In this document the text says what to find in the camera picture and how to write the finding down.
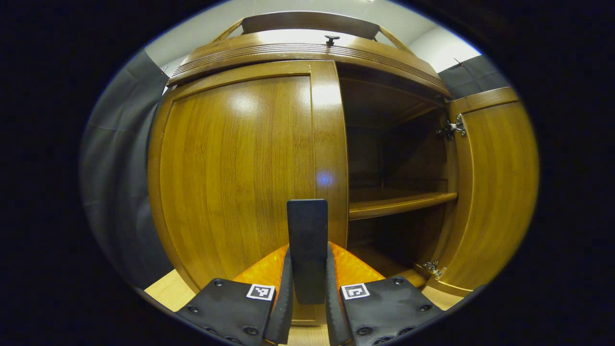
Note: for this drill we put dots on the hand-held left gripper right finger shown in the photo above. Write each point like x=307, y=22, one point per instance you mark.
x=336, y=317

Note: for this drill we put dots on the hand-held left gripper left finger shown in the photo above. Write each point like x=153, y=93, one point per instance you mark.
x=281, y=312

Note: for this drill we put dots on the wooden shoe cabinet door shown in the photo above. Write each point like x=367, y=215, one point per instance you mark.
x=230, y=168
x=495, y=192

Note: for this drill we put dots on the wooden double-door shoe cabinet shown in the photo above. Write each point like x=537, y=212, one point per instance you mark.
x=298, y=50

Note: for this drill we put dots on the metal door hinge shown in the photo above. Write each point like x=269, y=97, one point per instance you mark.
x=433, y=269
x=452, y=127

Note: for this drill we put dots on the wooden inner cabinet shelf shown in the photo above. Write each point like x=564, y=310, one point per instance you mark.
x=394, y=204

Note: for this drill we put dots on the black round drawer knob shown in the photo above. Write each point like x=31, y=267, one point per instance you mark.
x=331, y=39

